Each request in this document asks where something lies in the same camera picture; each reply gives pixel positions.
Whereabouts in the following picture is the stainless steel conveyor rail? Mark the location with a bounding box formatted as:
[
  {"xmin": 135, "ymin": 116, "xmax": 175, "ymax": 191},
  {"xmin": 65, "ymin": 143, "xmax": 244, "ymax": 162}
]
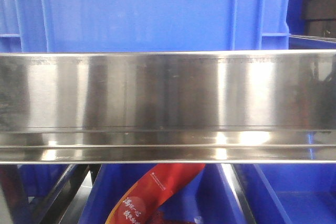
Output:
[{"xmin": 1, "ymin": 50, "xmax": 335, "ymax": 164}]

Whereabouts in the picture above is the large blue plastic crate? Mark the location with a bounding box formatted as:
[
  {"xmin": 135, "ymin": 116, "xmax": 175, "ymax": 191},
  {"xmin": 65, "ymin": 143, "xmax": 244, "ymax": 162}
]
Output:
[{"xmin": 1, "ymin": 0, "xmax": 289, "ymax": 52}]

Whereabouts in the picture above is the steel frame strut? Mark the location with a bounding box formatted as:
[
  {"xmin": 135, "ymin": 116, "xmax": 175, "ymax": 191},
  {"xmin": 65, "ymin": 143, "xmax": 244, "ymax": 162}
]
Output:
[
  {"xmin": 221, "ymin": 164, "xmax": 256, "ymax": 223},
  {"xmin": 32, "ymin": 164, "xmax": 89, "ymax": 223}
]

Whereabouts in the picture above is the blue bin right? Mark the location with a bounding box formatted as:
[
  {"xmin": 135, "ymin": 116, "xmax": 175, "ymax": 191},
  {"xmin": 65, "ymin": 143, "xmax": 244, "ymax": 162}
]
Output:
[{"xmin": 234, "ymin": 164, "xmax": 335, "ymax": 223}]

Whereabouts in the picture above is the steel frame strut left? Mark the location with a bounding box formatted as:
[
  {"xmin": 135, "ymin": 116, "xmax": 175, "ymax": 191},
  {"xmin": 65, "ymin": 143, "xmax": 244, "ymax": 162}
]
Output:
[{"xmin": 32, "ymin": 164, "xmax": 89, "ymax": 223}]

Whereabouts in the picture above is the steel frame strut right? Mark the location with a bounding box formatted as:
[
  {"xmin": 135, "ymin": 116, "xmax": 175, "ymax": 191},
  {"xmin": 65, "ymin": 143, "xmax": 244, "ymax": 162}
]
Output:
[{"xmin": 221, "ymin": 164, "xmax": 256, "ymax": 223}]

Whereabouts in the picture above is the red snack package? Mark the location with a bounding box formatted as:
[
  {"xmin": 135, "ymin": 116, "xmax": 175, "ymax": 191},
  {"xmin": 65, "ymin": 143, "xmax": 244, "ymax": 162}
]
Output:
[{"xmin": 105, "ymin": 163, "xmax": 205, "ymax": 223}]

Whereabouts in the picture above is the blue bin centre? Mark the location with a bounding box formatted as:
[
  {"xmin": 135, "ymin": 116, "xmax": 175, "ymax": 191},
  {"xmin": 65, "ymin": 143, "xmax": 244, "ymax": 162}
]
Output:
[{"xmin": 79, "ymin": 164, "xmax": 247, "ymax": 223}]

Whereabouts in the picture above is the blue bin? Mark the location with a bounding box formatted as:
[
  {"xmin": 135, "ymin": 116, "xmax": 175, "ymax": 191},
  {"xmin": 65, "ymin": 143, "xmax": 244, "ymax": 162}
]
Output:
[
  {"xmin": 234, "ymin": 164, "xmax": 335, "ymax": 223},
  {"xmin": 79, "ymin": 164, "xmax": 247, "ymax": 223}
]

